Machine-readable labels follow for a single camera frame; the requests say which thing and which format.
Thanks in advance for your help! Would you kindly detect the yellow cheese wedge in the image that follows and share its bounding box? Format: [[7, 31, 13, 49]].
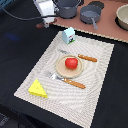
[[28, 80, 47, 98]]

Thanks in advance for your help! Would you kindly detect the brown wooden tray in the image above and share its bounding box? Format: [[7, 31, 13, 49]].
[[56, 0, 128, 43]]

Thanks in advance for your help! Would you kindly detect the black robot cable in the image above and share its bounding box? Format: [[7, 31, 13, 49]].
[[0, 4, 43, 22]]

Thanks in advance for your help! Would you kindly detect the round wooden plate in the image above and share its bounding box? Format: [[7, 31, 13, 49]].
[[56, 55, 83, 78]]

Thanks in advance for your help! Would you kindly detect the light blue milk carton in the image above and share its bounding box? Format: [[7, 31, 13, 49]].
[[62, 27, 75, 44]]

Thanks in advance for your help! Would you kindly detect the grey frying pan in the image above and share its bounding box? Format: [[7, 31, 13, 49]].
[[80, 5, 101, 30]]

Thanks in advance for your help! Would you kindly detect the red tomato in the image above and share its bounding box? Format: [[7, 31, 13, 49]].
[[65, 58, 78, 69]]

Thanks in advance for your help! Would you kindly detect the wooden handled fork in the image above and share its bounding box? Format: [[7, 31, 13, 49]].
[[45, 71, 85, 89]]

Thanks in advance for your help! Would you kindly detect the grey cooking pot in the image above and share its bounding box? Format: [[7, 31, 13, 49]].
[[54, 0, 81, 19]]

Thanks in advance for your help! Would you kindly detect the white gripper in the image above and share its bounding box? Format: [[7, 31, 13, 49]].
[[33, 0, 57, 25]]

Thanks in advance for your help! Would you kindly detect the brown sausage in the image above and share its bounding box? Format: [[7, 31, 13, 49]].
[[36, 22, 49, 29]]

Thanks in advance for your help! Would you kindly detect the woven beige placemat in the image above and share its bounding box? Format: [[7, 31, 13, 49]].
[[14, 31, 114, 128]]

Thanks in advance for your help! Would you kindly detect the cream bowl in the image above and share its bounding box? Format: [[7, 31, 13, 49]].
[[116, 4, 128, 30]]

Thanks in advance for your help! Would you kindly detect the wooden handled knife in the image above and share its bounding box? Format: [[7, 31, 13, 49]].
[[58, 49, 97, 62]]

